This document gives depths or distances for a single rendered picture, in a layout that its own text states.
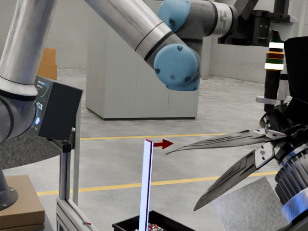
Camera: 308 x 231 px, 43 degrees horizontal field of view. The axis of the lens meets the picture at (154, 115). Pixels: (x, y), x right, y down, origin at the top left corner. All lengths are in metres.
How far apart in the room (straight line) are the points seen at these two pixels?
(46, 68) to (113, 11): 8.31
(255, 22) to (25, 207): 0.64
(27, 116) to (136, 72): 6.38
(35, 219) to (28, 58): 0.35
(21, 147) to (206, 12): 2.07
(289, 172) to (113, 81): 6.32
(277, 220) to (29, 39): 0.71
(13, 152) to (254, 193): 1.95
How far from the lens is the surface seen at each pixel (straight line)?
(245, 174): 1.12
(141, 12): 0.71
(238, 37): 0.91
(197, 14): 0.82
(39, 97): 1.42
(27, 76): 0.94
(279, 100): 1.00
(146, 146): 0.83
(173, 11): 0.80
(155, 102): 7.52
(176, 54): 0.67
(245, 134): 0.99
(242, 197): 1.02
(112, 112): 7.24
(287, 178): 0.99
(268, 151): 1.13
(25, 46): 0.92
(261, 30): 0.95
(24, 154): 2.75
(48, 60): 9.00
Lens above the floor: 1.38
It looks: 10 degrees down
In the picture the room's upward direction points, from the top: 4 degrees clockwise
